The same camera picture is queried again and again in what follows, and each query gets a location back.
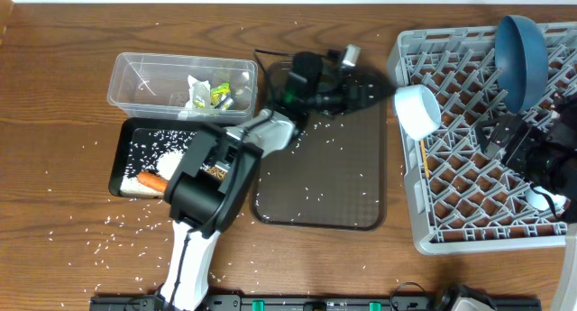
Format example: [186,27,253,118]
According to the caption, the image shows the wooden chopstick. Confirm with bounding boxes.
[420,139,430,179]

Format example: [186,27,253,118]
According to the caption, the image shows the dark brown serving tray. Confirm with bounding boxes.
[249,61,388,232]

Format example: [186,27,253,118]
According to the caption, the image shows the large blue bowl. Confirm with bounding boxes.
[495,15,548,114]

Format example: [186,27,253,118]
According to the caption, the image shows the clear plastic bin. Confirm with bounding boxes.
[107,52,258,123]

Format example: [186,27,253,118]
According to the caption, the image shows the brown food scraps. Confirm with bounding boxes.
[202,165,228,181]

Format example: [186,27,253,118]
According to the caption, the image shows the white and pink cup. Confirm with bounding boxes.
[525,187,568,211]

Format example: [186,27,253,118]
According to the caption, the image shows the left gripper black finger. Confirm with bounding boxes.
[367,74,398,93]
[369,87,397,106]

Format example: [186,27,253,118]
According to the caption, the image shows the white tissue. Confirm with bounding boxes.
[186,75,212,108]

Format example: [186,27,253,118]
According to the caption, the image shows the orange carrot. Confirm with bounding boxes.
[136,172,168,194]

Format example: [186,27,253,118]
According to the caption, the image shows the grey dishwasher rack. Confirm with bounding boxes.
[388,26,567,255]

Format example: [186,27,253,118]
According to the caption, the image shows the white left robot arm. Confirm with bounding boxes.
[157,51,396,310]

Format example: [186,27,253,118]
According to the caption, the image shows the yellow foil snack wrapper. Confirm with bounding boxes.
[210,82,234,110]

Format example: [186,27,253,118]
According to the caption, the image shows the light blue rice bowl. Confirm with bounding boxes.
[393,85,441,141]

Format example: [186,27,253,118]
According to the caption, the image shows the black plastic bin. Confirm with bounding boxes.
[108,117,244,199]

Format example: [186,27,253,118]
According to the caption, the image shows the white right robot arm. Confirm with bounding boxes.
[474,96,576,310]

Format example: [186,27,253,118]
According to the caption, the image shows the pile of white rice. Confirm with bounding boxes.
[120,150,184,197]

